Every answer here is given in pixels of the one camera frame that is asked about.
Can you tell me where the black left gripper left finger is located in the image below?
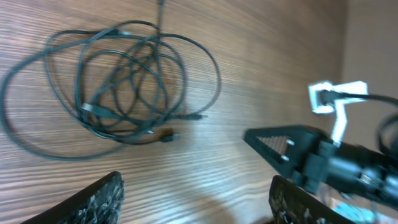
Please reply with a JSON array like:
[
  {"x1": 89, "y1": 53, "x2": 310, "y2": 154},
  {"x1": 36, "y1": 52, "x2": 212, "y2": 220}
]
[{"x1": 23, "y1": 171, "x2": 124, "y2": 224}]

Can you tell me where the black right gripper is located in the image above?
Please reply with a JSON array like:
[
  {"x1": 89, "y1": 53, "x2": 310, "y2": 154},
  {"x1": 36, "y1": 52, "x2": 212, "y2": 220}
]
[{"x1": 243, "y1": 125, "x2": 397, "y2": 208}]

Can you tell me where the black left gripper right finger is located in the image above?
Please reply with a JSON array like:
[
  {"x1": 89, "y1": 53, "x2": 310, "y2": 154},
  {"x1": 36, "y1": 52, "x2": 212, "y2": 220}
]
[{"x1": 269, "y1": 175, "x2": 353, "y2": 224}]

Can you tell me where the thin black USB cable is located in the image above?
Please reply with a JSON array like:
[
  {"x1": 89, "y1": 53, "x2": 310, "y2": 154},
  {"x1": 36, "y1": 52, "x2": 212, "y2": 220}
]
[{"x1": 0, "y1": 18, "x2": 222, "y2": 161}]

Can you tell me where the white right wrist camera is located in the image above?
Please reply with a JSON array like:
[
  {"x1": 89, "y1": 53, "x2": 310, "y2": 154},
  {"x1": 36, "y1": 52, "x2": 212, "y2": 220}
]
[{"x1": 308, "y1": 81, "x2": 369, "y2": 147}]

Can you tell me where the black right camera cable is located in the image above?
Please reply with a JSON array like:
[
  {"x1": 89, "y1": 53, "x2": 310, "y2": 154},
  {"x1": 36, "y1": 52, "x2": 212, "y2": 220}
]
[{"x1": 320, "y1": 90, "x2": 398, "y2": 156}]

